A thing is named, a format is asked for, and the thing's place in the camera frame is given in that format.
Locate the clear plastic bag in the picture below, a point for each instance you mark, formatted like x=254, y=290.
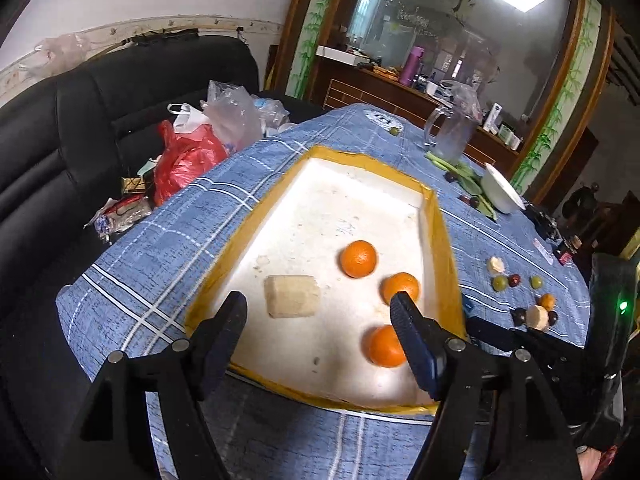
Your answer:
x=231, y=111

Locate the wooden sideboard cabinet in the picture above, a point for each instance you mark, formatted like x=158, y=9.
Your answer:
x=337, y=85

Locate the yellow rimmed white foam tray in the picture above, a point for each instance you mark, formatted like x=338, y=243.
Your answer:
x=325, y=201

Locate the right hand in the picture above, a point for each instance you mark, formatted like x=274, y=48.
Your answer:
x=593, y=463

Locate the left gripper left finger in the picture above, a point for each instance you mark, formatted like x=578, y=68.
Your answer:
x=111, y=435

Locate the green leafy vegetables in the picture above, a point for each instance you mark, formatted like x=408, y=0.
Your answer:
x=468, y=180

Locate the red plastic bag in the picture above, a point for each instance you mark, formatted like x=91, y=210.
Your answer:
x=186, y=157

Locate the small peeled sugarcane piece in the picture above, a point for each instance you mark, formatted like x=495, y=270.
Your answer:
x=496, y=265

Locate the black leather sofa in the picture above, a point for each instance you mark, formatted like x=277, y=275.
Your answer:
x=66, y=145

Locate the small orange tangerine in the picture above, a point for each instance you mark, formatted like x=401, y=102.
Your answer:
x=383, y=347

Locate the clear glass pitcher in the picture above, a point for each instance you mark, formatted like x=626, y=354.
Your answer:
x=449, y=128

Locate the green grape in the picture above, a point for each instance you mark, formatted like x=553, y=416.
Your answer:
x=499, y=283
x=536, y=282

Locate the small red black box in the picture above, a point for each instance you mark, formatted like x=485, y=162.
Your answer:
x=563, y=255

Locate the red jujube date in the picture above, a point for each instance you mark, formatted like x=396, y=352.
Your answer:
x=514, y=280

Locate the large orange tangerine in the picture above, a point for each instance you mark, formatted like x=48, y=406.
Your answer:
x=546, y=301

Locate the purple thermos bottle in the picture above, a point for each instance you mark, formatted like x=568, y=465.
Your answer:
x=411, y=66

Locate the large sugarcane chunk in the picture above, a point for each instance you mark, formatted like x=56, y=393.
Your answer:
x=291, y=296

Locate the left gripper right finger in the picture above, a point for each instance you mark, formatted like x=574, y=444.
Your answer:
x=528, y=436

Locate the white bowl with greens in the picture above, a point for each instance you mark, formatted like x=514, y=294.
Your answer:
x=499, y=191

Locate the sugarcane chunk sideways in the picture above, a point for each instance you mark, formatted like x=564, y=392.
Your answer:
x=537, y=318

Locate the white pink paper card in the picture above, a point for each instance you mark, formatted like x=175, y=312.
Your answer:
x=543, y=251

